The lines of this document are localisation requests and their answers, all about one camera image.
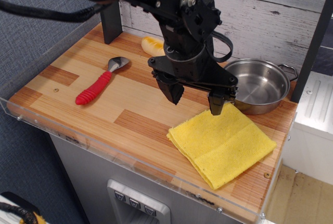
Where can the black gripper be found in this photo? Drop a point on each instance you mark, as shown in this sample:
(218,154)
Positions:
(199,72)

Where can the yellow cloth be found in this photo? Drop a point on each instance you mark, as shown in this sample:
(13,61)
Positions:
(221,147)

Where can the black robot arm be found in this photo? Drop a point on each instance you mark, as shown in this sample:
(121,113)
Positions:
(189,28)

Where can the toy bread loaf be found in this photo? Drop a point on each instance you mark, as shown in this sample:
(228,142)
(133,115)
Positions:
(152,46)

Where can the stainless steel pot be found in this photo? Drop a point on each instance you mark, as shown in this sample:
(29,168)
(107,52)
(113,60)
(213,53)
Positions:
(262,85)

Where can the clear acrylic table guard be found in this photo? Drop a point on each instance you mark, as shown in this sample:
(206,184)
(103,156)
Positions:
(130,118)

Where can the white ridged side unit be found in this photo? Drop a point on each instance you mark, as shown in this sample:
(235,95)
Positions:
(308,148)

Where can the grey cabinet with button panel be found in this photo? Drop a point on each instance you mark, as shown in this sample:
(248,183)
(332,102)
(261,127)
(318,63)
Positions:
(110,192)

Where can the black yellow object bottom left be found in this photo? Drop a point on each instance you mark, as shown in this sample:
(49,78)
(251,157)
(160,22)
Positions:
(15,209)

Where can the red handled metal spoon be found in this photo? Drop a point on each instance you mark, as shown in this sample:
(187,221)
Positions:
(91,93)

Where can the dark grey right post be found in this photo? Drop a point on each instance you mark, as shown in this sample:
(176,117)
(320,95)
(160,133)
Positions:
(311,54)

